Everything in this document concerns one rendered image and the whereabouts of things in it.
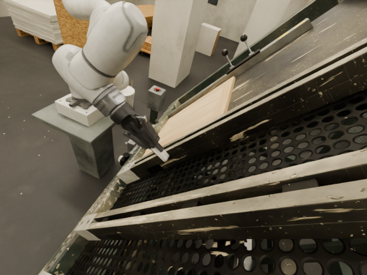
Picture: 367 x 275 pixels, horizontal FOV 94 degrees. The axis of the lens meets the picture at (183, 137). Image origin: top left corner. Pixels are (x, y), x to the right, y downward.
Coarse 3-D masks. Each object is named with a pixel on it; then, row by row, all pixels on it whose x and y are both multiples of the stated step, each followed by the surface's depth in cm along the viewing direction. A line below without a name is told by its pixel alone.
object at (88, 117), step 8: (56, 104) 124; (64, 104) 123; (64, 112) 127; (72, 112) 124; (80, 112) 120; (88, 112) 122; (96, 112) 128; (80, 120) 126; (88, 120) 123; (96, 120) 131
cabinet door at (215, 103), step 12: (228, 84) 92; (204, 96) 109; (216, 96) 92; (228, 96) 78; (192, 108) 108; (204, 108) 90; (216, 108) 77; (168, 120) 129; (180, 120) 106; (192, 120) 89; (204, 120) 76; (168, 132) 104; (180, 132) 87
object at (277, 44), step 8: (304, 24) 77; (296, 32) 79; (304, 32) 79; (280, 40) 83; (288, 40) 82; (264, 48) 89; (272, 48) 86; (256, 56) 90; (264, 56) 89; (248, 64) 94; (232, 72) 99; (240, 72) 98; (216, 80) 109; (224, 80) 103; (208, 88) 110; (200, 96) 114; (184, 104) 122; (176, 112) 129
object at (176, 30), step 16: (160, 0) 266; (176, 0) 258; (192, 0) 251; (160, 16) 279; (176, 16) 271; (192, 16) 276; (160, 32) 294; (176, 32) 285; (192, 32) 309; (160, 48) 310; (176, 48) 300; (192, 48) 350; (160, 64) 329; (176, 64) 318; (160, 80) 350; (176, 80) 340
